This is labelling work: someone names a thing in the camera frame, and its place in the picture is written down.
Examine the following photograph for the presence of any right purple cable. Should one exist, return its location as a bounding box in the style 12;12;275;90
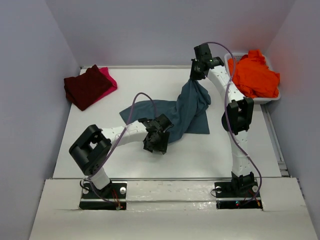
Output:
204;41;263;205

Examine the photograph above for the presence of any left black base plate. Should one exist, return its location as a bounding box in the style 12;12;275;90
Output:
78;181;127;211

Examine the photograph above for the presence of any teal blue t shirt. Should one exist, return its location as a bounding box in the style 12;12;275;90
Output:
130;79;211;144

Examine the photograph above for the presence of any dark red folded t shirt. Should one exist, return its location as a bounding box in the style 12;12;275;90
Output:
64;65;104;111

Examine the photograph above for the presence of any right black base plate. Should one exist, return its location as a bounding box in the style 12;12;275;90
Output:
210;181;263;210

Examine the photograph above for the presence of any purple cable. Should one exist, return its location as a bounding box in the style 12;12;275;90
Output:
86;92;158;201
204;41;263;205

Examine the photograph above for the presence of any white plastic basket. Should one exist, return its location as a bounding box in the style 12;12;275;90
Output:
224;51;282;105

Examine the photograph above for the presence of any pink folded t shirt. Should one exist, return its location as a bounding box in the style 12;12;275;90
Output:
94;67;118;103

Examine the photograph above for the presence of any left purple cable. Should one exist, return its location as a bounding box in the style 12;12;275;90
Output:
86;92;158;201

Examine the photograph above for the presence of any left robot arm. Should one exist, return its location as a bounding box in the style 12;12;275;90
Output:
68;114;174;201

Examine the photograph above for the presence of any orange t shirt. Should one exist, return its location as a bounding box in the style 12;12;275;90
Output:
227;49;281;99

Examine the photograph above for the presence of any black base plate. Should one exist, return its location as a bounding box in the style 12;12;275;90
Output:
210;181;263;210
78;181;127;211

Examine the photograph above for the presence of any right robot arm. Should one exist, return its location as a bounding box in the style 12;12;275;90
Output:
190;43;257;198

